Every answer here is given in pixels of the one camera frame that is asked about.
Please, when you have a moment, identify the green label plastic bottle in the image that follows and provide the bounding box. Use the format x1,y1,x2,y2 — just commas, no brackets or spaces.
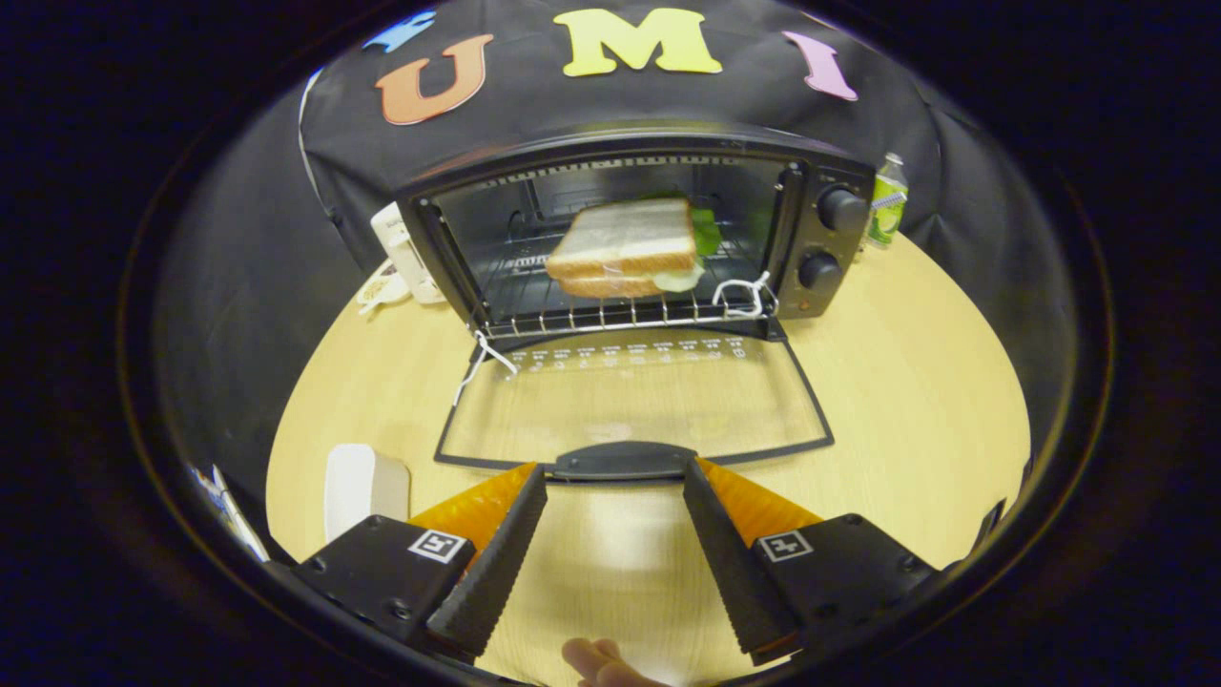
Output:
863,153,909,251

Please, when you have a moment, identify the white countertop appliance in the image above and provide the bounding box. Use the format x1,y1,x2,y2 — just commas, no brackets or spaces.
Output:
369,201,447,306

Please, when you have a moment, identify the white printed tag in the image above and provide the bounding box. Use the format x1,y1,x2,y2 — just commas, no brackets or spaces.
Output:
356,260,411,316

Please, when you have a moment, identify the toast sandwich with lettuce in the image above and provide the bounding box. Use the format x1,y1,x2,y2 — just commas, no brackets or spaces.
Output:
544,196,723,300

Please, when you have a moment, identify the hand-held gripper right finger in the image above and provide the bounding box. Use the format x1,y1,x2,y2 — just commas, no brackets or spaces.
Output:
681,456,941,667

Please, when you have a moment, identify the black toaster oven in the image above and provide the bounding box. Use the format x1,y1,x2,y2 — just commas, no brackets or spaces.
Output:
394,119,879,483

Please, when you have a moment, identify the blue printed box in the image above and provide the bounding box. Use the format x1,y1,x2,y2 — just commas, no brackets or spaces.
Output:
186,463,273,564

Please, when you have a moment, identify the white rectangular plate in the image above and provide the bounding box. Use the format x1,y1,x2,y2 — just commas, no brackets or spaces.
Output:
322,443,413,545

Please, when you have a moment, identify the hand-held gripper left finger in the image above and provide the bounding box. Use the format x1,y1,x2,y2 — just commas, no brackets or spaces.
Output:
291,463,549,666

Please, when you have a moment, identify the black backdrop cloth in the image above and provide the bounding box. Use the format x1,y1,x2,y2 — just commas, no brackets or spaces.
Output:
157,0,1079,535

